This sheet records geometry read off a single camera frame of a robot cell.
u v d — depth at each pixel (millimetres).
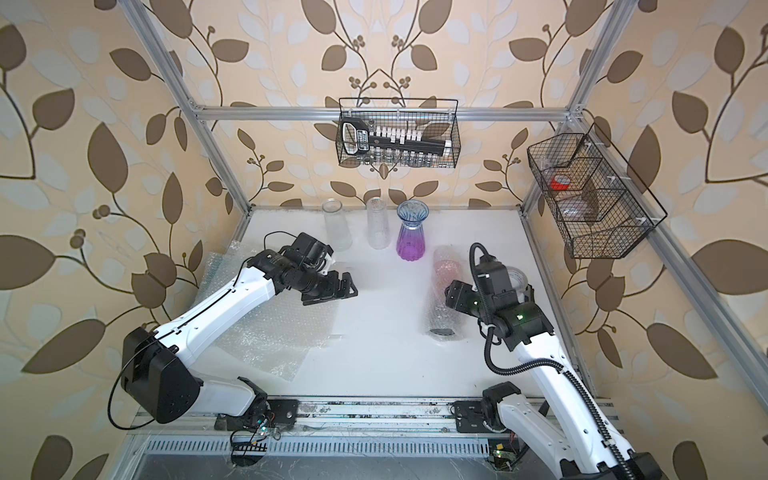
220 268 918
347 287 715
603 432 385
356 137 845
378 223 990
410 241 1094
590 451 381
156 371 402
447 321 805
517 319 495
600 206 739
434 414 753
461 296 656
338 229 1035
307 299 734
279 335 857
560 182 806
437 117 911
